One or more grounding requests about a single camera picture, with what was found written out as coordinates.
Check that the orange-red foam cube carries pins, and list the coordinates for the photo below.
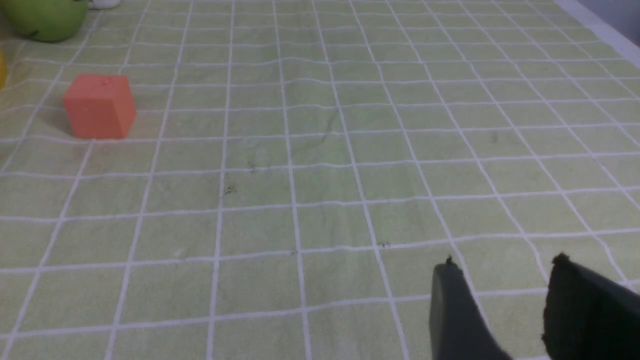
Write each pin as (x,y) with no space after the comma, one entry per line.
(100,107)

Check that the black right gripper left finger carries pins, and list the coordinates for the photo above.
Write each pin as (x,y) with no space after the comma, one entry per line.
(457,328)

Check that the green round ball toy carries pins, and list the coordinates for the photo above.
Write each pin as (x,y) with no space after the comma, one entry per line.
(45,21)

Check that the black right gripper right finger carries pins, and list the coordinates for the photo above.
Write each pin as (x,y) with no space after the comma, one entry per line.
(588,316)

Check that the green lidded storage box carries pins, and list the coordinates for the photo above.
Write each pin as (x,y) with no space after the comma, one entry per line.
(103,4)

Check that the green checkered tablecloth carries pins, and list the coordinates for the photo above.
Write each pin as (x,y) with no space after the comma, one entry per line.
(296,169)

